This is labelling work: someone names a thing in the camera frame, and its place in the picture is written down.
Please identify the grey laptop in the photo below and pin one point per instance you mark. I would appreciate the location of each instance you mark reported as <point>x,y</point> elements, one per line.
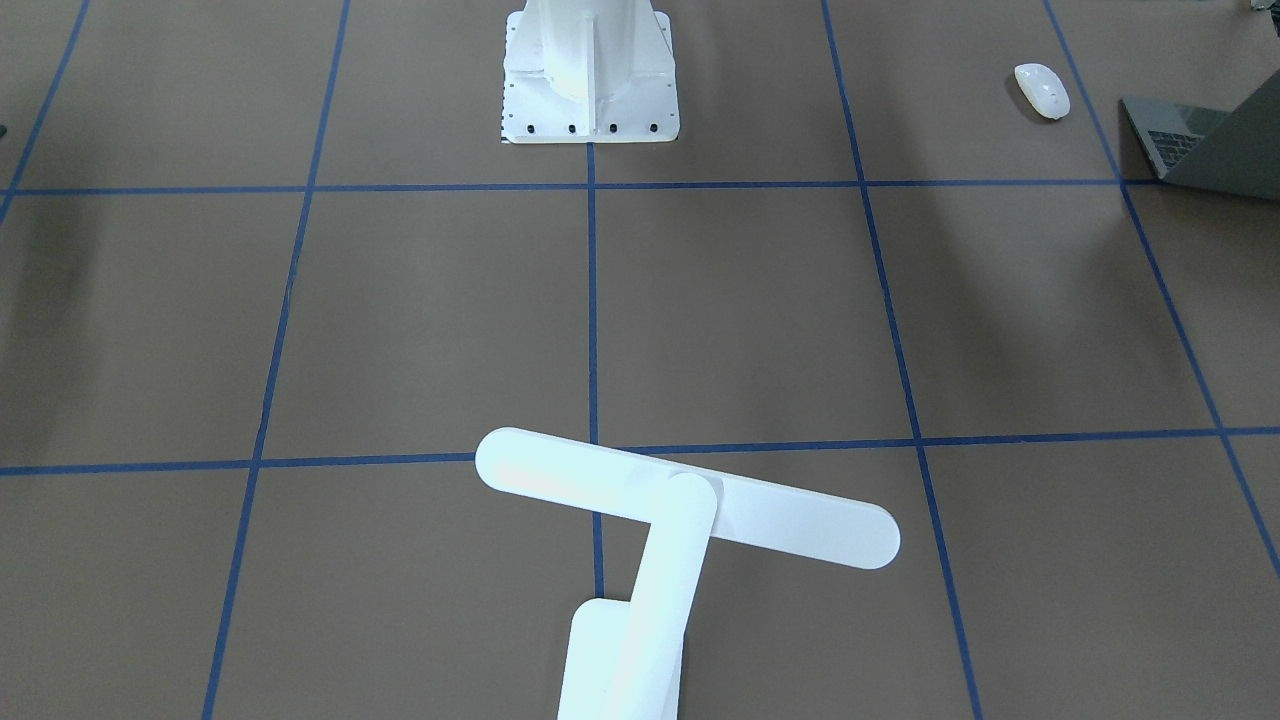
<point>1234,151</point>

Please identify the white desk lamp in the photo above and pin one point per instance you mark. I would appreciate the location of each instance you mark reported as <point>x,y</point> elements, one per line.
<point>624,657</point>

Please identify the white computer mouse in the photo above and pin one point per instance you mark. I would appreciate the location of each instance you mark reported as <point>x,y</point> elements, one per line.
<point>1043,89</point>

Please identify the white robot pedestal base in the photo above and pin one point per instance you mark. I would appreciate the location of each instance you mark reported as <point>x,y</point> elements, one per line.
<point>589,72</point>

